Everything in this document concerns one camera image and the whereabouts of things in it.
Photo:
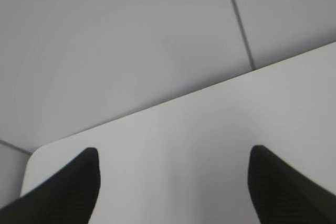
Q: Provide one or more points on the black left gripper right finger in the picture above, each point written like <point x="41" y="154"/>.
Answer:
<point x="281" y="194"/>

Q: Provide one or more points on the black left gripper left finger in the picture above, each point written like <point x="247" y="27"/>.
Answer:
<point x="68" y="196"/>

